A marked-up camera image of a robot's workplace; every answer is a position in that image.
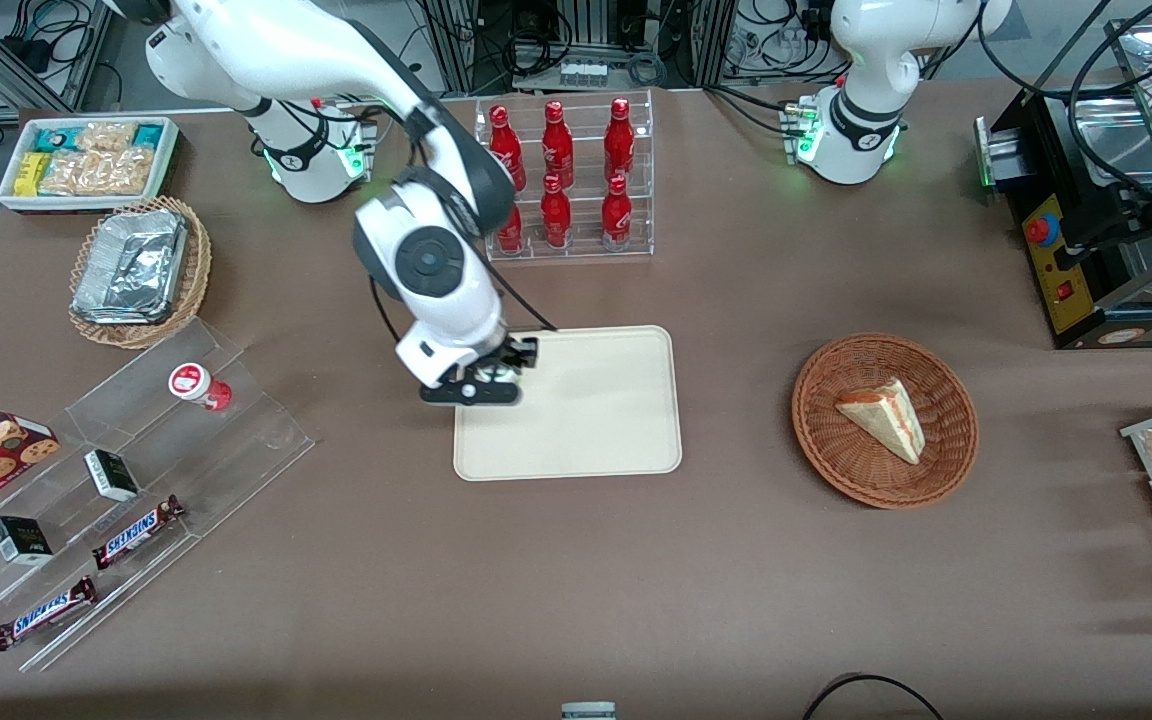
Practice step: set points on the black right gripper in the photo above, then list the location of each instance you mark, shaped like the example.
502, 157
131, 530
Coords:
515, 353

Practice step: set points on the cream rectangular plastic tray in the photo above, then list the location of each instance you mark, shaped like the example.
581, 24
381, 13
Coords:
596, 420

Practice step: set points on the yellow snack packet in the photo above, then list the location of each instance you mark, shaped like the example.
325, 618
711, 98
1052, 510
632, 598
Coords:
30, 173

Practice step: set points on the triangular sandwich wedge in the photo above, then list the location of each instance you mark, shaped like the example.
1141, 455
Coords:
886, 420

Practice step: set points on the clear acrylic bottle rack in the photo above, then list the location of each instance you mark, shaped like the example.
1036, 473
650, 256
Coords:
586, 160

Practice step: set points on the white power strip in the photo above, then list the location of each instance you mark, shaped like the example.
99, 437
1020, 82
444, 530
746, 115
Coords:
584, 72

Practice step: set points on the teal snack packet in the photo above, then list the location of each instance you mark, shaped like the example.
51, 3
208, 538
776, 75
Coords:
51, 138
148, 134

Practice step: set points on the red yogurt cup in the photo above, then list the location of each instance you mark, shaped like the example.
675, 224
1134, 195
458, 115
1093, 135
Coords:
191, 382

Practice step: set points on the black sealing machine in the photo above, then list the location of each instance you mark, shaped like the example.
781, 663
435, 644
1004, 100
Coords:
1086, 200

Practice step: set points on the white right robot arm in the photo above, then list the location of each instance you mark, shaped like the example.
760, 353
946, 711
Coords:
426, 260

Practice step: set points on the wicker basket holding foil trays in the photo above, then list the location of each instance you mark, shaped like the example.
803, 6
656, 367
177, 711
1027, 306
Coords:
198, 270

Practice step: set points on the white rectangular snack container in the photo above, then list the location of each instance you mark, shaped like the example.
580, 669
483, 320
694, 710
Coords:
86, 205

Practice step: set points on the red cola bottle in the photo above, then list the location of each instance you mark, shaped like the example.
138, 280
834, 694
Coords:
511, 228
616, 212
557, 140
555, 212
619, 135
504, 145

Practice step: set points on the small black carton box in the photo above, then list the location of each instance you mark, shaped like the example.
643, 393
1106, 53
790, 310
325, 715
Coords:
111, 475
21, 540

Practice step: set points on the clear peanut snack pack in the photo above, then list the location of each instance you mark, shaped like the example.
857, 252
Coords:
126, 170
106, 135
71, 175

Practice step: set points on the clear acrylic stepped display stand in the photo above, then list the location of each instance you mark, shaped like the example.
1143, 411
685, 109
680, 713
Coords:
236, 440

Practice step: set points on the round brown wicker basket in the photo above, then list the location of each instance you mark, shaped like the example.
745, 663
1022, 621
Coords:
836, 450

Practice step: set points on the Snickers chocolate bar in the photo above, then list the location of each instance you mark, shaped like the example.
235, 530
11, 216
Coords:
136, 533
44, 613

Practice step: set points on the aluminium foil tray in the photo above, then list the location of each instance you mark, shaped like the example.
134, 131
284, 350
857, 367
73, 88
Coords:
101, 313
131, 260

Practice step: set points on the small grey device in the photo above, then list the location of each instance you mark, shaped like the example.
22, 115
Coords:
588, 712

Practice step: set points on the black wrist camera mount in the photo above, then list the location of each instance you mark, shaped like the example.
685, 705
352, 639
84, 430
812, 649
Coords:
521, 352

